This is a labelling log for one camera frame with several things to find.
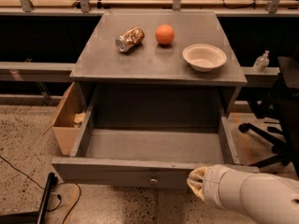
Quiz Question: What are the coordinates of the grey top drawer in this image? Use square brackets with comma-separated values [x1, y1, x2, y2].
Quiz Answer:
[50, 91, 260, 191]

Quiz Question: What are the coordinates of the white paper bowl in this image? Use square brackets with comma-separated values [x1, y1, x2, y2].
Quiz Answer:
[182, 44, 227, 72]

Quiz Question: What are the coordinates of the clear sanitizer bottle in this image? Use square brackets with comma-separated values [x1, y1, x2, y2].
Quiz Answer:
[252, 50, 269, 73]

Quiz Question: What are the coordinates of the black floor cable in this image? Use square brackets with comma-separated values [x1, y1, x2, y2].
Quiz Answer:
[0, 154, 82, 224]

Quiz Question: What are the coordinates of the black metal stand base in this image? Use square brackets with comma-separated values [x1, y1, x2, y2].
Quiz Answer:
[0, 172, 59, 224]

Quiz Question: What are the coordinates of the black office chair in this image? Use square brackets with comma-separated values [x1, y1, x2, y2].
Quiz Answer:
[238, 55, 299, 179]

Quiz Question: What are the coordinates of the grey drawer cabinet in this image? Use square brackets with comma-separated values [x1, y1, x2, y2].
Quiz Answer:
[71, 9, 247, 119]

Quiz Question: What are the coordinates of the open cardboard box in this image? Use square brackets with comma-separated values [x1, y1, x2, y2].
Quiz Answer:
[44, 83, 83, 156]

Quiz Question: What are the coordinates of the orange ball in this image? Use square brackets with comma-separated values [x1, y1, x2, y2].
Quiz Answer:
[155, 24, 175, 45]

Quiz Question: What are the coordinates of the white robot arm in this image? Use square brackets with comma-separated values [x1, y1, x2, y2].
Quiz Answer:
[187, 164, 299, 224]

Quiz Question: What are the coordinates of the crushed soda can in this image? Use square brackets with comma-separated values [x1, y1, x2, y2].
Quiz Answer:
[115, 27, 145, 53]

